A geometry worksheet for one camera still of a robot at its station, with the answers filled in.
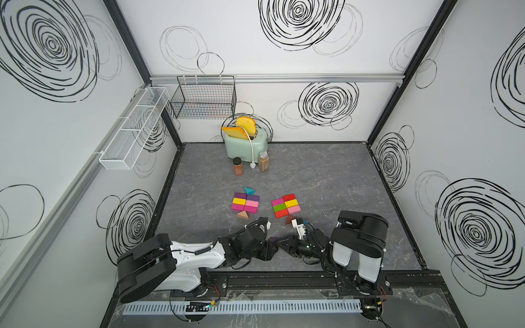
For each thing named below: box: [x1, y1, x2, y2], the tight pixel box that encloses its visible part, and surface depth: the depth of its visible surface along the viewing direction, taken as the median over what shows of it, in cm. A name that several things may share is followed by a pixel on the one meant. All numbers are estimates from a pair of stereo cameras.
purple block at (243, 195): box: [233, 192, 248, 200], surface depth 99 cm
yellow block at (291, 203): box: [284, 198, 299, 208], surface depth 96 cm
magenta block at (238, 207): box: [231, 202, 245, 212], surface depth 96 cm
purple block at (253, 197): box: [246, 194, 261, 202], surface depth 100 cm
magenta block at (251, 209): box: [244, 205, 258, 214], surface depth 95 cm
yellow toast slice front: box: [221, 126, 250, 141], surface depth 101 cm
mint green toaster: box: [222, 128, 268, 163], surface depth 104 cm
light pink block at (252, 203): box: [246, 199, 260, 208], surface depth 96 cm
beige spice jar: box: [258, 150, 271, 172], surface depth 104 cm
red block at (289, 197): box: [282, 193, 296, 202], surface depth 98 cm
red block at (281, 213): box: [274, 208, 290, 219], surface depth 93 cm
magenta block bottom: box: [270, 197, 285, 207], surface depth 98 cm
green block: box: [272, 202, 288, 212], surface depth 96 cm
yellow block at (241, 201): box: [232, 197, 247, 205], surface depth 98 cm
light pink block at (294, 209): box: [287, 205, 302, 215], surface depth 95 cm
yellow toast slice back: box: [235, 116, 258, 135], surface depth 103 cm
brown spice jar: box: [232, 157, 245, 177], surface depth 104 cm
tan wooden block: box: [237, 209, 249, 221], surface depth 91 cm
